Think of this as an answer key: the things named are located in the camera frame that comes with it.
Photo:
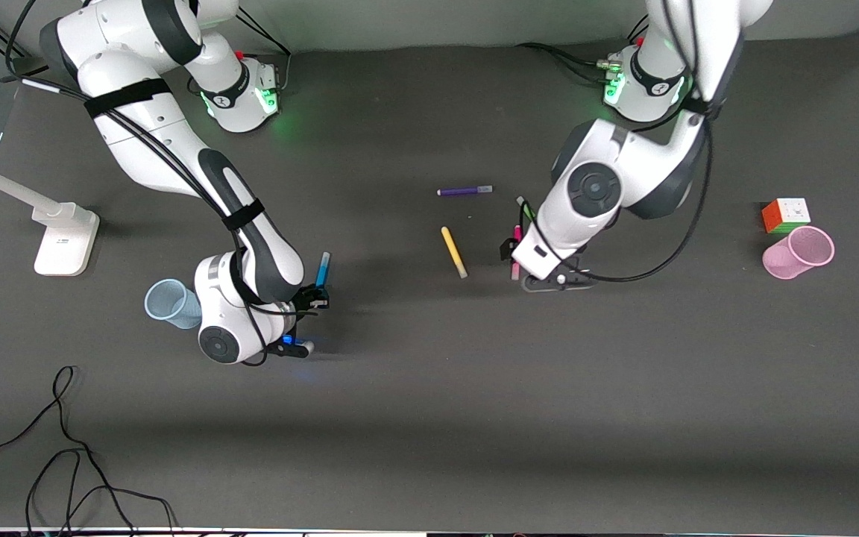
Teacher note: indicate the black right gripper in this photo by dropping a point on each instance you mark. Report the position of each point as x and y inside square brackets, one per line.
[313, 298]

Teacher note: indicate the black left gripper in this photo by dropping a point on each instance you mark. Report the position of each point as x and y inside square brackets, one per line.
[508, 247]

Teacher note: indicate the pink marker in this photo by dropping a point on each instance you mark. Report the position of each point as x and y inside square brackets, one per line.
[515, 270]

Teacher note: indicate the blue marker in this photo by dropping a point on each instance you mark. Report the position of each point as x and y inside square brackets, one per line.
[323, 268]

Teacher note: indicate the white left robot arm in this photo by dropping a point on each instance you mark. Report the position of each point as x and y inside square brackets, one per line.
[593, 186]

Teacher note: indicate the green marker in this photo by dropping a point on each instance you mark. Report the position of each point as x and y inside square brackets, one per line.
[525, 207]

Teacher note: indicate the yellow marker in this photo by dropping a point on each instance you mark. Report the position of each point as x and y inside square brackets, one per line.
[453, 252]

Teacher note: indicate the purple marker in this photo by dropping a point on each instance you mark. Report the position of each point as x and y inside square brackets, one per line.
[463, 191]

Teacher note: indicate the translucent blue plastic cup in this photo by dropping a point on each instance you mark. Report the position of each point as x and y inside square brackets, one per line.
[168, 302]

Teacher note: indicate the colourful puzzle cube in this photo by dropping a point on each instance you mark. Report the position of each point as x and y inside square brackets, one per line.
[786, 216]

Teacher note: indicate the translucent pink plastic cup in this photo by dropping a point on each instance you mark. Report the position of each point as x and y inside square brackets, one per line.
[795, 255]

